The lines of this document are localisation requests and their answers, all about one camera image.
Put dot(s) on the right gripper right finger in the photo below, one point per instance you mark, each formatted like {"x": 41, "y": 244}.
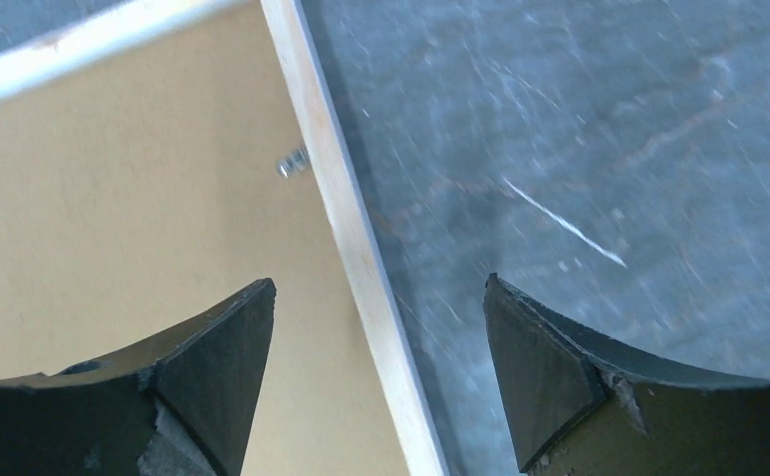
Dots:
{"x": 578, "y": 402}

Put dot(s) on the brown cardboard backing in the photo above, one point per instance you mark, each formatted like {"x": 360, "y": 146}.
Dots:
{"x": 143, "y": 190}

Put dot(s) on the wooden picture frame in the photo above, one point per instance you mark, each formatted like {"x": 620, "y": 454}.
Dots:
{"x": 134, "y": 23}

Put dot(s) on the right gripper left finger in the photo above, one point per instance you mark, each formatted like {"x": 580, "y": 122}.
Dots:
{"x": 179, "y": 402}

